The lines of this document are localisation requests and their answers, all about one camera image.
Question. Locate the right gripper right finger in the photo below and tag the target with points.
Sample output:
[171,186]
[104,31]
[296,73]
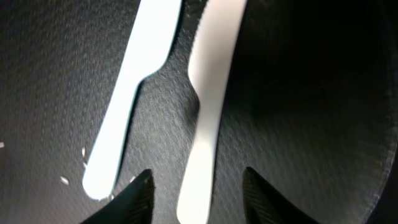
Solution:
[263,204]

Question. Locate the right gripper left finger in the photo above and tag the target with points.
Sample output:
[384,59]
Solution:
[134,205]

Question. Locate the white plastic spoon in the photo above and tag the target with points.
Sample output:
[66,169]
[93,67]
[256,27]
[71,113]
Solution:
[147,50]
[208,71]

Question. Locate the round black serving tray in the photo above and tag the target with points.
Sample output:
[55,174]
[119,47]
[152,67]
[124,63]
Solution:
[311,105]

